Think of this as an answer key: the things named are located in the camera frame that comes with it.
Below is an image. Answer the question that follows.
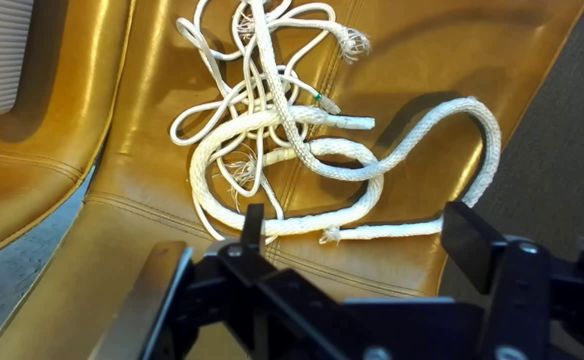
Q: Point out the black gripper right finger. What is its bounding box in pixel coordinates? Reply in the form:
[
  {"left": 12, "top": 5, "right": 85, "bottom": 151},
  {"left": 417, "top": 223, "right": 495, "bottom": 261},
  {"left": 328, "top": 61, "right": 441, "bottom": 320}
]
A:
[{"left": 439, "top": 199, "right": 556, "bottom": 360}]

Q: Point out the thick white braided rope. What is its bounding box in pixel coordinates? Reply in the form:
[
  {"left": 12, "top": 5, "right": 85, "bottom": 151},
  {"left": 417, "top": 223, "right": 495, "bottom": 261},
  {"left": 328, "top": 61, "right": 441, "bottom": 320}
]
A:
[{"left": 185, "top": 0, "right": 503, "bottom": 243}]

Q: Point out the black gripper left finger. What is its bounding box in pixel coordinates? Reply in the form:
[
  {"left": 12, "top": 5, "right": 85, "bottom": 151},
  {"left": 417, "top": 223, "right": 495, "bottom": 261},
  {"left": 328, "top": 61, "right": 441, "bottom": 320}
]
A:
[{"left": 210, "top": 201, "right": 287, "bottom": 296}]

